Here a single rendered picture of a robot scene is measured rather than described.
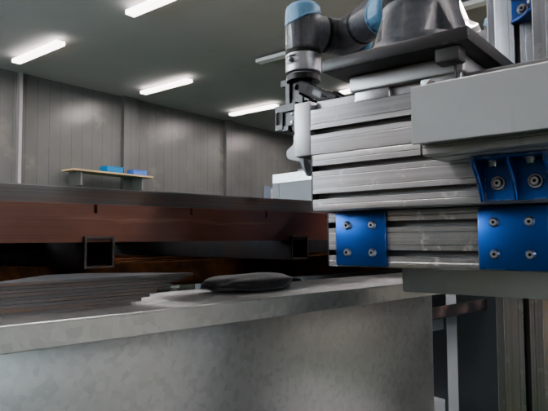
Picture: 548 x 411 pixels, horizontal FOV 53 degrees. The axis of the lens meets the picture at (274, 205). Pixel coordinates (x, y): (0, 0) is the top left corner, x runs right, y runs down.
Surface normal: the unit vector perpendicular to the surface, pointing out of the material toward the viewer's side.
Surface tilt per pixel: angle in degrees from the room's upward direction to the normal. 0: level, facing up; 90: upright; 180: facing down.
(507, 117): 90
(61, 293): 90
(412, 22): 72
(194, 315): 90
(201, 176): 90
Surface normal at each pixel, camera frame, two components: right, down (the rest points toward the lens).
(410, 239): -0.62, -0.04
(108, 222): 0.68, -0.05
